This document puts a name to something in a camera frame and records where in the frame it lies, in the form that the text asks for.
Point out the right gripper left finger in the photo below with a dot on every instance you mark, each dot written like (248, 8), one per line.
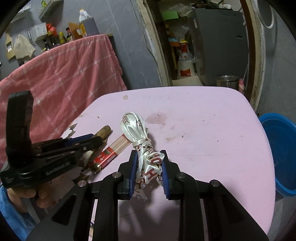
(71, 218)

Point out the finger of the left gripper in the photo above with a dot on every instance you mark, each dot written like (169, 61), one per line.
(50, 152)
(62, 141)

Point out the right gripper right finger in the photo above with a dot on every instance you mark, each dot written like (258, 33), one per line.
(208, 211)

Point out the brown root vegetable piece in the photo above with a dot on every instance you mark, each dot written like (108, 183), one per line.
(104, 133)

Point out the red cigarette pack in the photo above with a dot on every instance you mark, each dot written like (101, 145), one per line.
(110, 153)

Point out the person's left hand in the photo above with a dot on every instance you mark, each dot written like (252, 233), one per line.
(48, 194)

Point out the red checked cloth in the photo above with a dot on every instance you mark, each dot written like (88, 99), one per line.
(64, 81)

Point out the pink foam table mat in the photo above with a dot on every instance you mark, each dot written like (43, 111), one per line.
(210, 132)

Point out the beige hanging rag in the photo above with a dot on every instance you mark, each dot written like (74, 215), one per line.
(23, 48)

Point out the blue plastic bucket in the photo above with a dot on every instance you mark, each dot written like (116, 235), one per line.
(280, 132)

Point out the large dark liquid bottle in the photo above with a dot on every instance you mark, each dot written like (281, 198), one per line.
(87, 24)

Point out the pink bottle on floor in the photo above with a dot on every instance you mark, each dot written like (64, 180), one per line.
(241, 86)

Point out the stainless steel pot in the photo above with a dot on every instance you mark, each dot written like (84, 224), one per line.
(229, 81)

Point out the green plastic box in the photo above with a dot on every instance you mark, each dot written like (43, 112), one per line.
(169, 15)

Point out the grey metal cabinet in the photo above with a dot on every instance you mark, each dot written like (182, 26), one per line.
(220, 43)

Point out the grey wall shelf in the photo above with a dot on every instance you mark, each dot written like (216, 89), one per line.
(48, 9)

